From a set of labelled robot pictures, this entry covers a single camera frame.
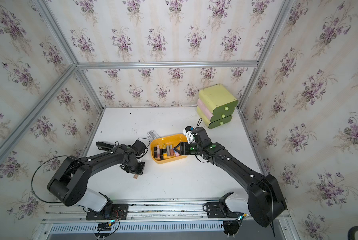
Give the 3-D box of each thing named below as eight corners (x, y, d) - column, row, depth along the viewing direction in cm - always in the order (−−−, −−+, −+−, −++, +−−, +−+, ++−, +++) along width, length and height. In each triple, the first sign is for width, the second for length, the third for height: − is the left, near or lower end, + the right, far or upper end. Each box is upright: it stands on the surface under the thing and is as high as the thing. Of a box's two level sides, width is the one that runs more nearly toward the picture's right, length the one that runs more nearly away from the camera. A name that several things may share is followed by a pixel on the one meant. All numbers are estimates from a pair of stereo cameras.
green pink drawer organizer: (209, 132, 107) (214, 111, 90) (194, 111, 120) (197, 90, 103) (231, 123, 112) (240, 102, 95) (215, 105, 125) (220, 83, 109)
